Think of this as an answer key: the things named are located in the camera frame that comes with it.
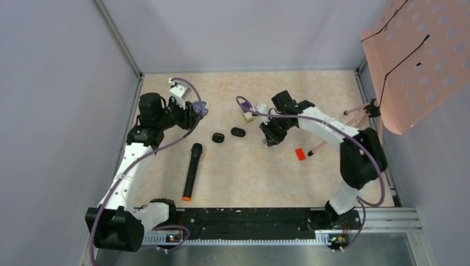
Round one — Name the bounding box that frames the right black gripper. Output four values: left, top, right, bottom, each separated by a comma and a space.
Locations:
259, 115, 294, 147

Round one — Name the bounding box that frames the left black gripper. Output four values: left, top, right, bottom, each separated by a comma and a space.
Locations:
156, 96, 203, 130

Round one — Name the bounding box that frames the silver lilac oval case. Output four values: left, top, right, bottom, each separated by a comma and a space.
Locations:
192, 101, 208, 117

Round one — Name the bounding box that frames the red block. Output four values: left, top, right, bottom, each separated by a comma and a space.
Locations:
295, 148, 306, 161

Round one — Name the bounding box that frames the small black earbud case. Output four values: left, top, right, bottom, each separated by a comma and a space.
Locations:
212, 132, 225, 144

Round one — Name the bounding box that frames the oval black charging case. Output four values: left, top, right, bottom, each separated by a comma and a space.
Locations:
231, 127, 246, 137

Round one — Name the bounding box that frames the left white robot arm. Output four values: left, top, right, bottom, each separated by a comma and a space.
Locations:
85, 93, 207, 252

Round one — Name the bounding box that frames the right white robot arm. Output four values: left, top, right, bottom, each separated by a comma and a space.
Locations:
253, 90, 387, 228

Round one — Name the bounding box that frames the purple white green brick stack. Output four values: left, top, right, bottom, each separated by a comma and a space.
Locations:
241, 101, 254, 123

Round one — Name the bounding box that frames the black microphone orange end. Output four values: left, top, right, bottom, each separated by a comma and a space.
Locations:
182, 143, 203, 202

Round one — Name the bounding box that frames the pink perforated music stand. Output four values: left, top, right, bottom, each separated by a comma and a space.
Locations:
307, 0, 470, 157

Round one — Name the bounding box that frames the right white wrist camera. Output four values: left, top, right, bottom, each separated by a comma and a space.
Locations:
254, 104, 270, 116

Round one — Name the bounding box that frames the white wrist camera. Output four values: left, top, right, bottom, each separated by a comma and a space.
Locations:
168, 79, 192, 110
254, 104, 270, 116

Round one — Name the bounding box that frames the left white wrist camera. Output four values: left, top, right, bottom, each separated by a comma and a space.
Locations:
168, 79, 192, 110

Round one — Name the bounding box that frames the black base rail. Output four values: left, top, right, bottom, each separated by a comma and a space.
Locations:
163, 208, 360, 242

